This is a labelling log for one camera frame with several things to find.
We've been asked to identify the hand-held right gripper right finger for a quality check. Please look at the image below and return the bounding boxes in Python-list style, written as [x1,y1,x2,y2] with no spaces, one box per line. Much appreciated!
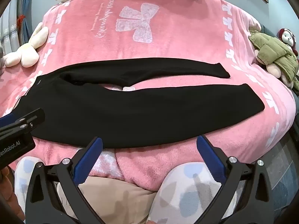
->
[196,134,275,224]

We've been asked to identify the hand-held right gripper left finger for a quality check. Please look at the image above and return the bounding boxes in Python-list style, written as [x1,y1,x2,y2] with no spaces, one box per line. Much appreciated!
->
[25,136,104,224]

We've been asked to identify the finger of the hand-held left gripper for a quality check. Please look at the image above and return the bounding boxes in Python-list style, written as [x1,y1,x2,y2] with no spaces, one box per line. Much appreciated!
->
[0,108,45,140]

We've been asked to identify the black pants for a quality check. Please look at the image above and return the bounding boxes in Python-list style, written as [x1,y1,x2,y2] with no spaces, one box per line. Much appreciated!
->
[13,58,265,149]

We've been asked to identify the person's right leg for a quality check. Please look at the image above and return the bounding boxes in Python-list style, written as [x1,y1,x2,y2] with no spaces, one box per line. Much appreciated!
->
[147,162,237,224]

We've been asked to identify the beige cushion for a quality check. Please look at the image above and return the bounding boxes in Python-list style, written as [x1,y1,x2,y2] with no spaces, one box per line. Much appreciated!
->
[56,177,160,224]

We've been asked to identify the cream plush toy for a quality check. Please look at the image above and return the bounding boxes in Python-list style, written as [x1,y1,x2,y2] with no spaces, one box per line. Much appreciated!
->
[3,21,49,68]

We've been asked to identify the blue-grey curtain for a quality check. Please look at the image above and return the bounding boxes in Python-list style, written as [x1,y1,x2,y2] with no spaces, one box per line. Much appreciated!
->
[0,0,32,52]

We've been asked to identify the pink plush toy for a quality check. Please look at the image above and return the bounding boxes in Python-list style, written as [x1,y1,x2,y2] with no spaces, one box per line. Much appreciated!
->
[266,64,295,88]

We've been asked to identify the plush in green jacket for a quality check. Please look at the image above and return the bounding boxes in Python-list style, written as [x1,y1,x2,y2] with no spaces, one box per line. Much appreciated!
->
[248,30,299,89]

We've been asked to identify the pink bow-print blanket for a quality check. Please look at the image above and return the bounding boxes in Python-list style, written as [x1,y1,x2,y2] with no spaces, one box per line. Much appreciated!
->
[0,0,297,192]

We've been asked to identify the red-hooded plush doll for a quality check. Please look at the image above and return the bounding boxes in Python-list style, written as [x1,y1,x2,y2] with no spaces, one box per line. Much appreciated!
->
[276,27,299,57]

